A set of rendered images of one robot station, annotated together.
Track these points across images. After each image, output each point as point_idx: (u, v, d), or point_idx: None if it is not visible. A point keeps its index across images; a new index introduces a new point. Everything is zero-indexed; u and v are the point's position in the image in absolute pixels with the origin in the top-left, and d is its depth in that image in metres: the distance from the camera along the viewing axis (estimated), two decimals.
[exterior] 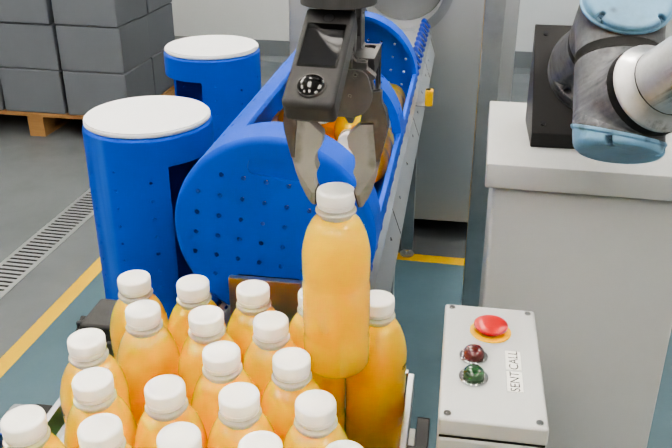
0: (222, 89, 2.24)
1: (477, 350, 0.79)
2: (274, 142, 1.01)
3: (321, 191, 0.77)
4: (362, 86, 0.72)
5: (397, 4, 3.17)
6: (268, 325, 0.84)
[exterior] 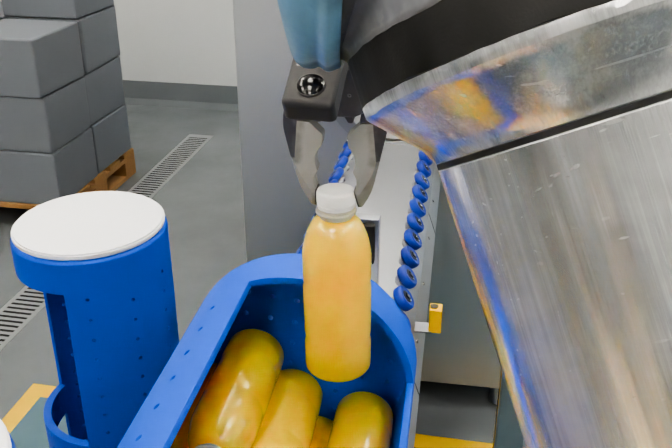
0: (99, 303, 1.38)
1: None
2: None
3: (321, 191, 0.77)
4: None
5: None
6: None
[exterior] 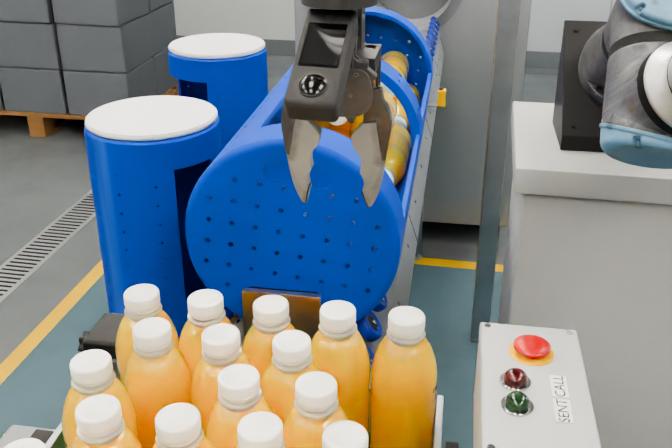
0: (228, 89, 2.17)
1: (520, 375, 0.72)
2: None
3: None
4: (363, 86, 0.72)
5: (405, 2, 3.10)
6: (289, 346, 0.77)
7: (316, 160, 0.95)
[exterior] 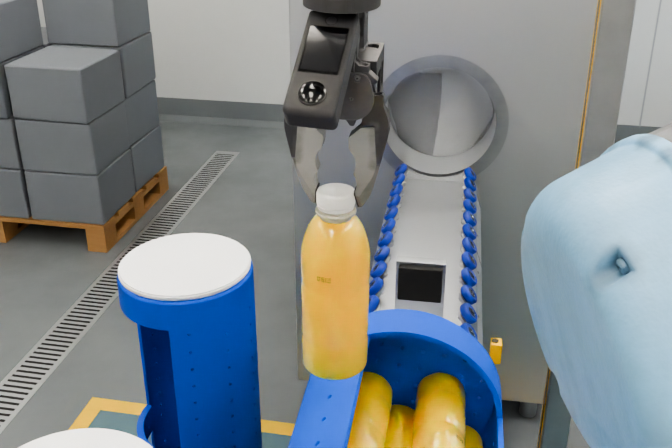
0: (199, 337, 1.57)
1: None
2: None
3: None
4: (364, 90, 0.71)
5: (430, 137, 2.49)
6: None
7: None
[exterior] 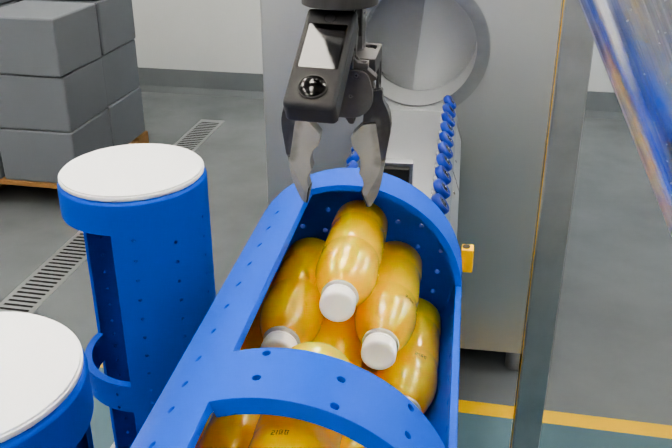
0: (144, 244, 1.44)
1: None
2: None
3: (366, 360, 0.85)
4: (363, 87, 0.72)
5: (409, 69, 2.36)
6: None
7: None
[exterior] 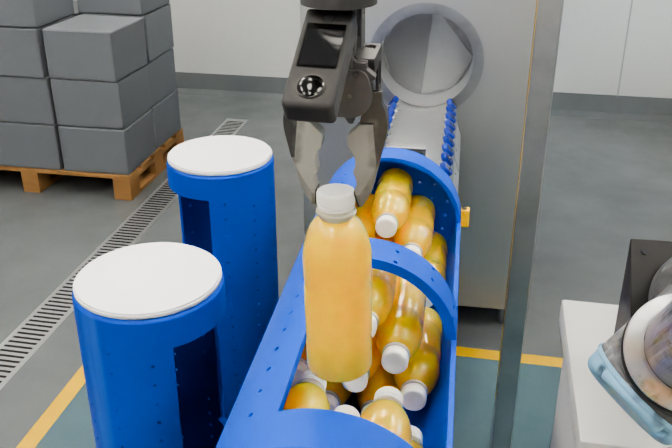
0: (232, 207, 2.00)
1: None
2: None
3: None
4: (362, 86, 0.72)
5: (419, 77, 2.92)
6: (334, 194, 0.77)
7: None
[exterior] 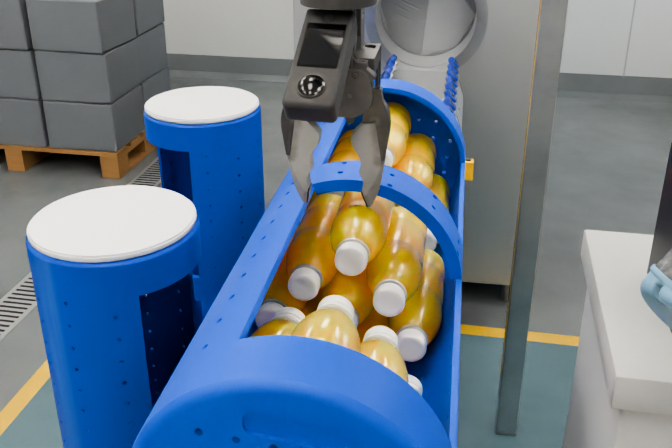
0: (214, 159, 1.83)
1: None
2: (287, 391, 0.60)
3: None
4: (362, 86, 0.72)
5: (418, 38, 2.75)
6: (336, 301, 0.82)
7: (325, 413, 0.60)
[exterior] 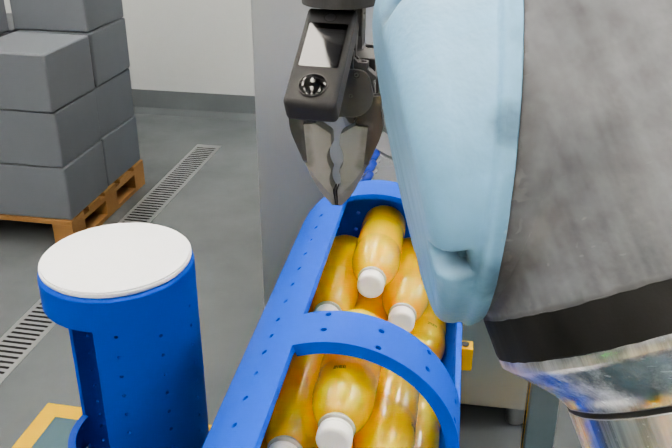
0: (128, 340, 1.37)
1: None
2: None
3: None
4: (363, 86, 0.72)
5: None
6: None
7: None
